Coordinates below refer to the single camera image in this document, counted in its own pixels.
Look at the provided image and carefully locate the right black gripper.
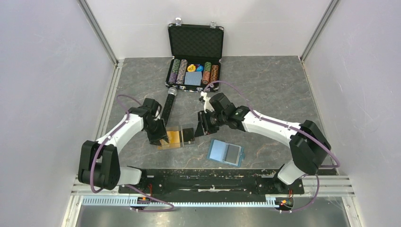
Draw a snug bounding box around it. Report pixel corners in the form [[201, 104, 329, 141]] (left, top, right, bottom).
[[194, 109, 227, 138]]

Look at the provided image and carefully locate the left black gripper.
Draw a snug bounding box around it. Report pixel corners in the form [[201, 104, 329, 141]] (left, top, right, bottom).
[[144, 118, 169, 147]]

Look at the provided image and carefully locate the clear box with gold cards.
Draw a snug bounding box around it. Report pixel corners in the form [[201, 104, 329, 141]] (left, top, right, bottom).
[[157, 124, 196, 150]]

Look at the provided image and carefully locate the light blue card holder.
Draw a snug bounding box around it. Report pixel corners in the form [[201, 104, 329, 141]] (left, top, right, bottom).
[[207, 139, 245, 167]]

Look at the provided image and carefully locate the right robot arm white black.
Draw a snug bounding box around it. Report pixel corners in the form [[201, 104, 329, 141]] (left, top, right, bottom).
[[195, 92, 331, 193]]

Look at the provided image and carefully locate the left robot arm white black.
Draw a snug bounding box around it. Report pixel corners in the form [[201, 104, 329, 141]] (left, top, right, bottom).
[[78, 98, 169, 193]]

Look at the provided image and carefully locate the blue playing card deck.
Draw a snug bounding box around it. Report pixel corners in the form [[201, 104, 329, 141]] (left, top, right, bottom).
[[184, 71, 202, 86]]

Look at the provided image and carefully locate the black microphone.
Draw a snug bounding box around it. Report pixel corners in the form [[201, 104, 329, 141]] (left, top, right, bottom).
[[161, 87, 177, 126]]

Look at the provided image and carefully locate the green purple chip stack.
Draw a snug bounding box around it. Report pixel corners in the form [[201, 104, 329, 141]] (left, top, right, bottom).
[[168, 59, 181, 84]]

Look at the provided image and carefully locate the brown orange chip stack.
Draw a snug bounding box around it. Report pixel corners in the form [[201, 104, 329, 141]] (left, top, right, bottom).
[[209, 65, 219, 83]]

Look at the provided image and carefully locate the blue round chip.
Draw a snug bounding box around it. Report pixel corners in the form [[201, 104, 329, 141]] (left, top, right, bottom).
[[196, 65, 204, 71]]

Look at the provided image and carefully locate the yellow dealer chip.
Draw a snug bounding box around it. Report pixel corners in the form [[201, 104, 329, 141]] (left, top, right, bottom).
[[187, 64, 197, 72]]

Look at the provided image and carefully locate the green orange chip stack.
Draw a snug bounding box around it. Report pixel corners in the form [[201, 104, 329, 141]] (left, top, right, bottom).
[[201, 62, 212, 85]]

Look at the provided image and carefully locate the pink grey chip stack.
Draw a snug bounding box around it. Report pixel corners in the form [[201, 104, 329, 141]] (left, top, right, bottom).
[[175, 59, 188, 84]]

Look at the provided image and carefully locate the black poker chip case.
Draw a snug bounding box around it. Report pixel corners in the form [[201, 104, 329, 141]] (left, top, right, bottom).
[[165, 17, 225, 92]]

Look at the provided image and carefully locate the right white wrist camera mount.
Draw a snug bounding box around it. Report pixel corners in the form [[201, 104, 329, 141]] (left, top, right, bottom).
[[200, 91, 214, 112]]

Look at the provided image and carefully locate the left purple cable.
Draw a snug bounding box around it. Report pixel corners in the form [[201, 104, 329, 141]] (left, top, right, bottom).
[[89, 94, 143, 194]]

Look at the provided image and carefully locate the purple cable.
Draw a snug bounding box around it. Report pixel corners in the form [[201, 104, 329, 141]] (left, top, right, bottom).
[[89, 94, 143, 194], [203, 80, 341, 214]]

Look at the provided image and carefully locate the white slotted cable duct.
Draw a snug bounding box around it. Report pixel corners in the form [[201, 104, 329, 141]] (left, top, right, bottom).
[[81, 195, 285, 208]]

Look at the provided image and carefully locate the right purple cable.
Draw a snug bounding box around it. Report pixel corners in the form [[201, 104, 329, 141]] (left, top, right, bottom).
[[203, 80, 341, 214]]

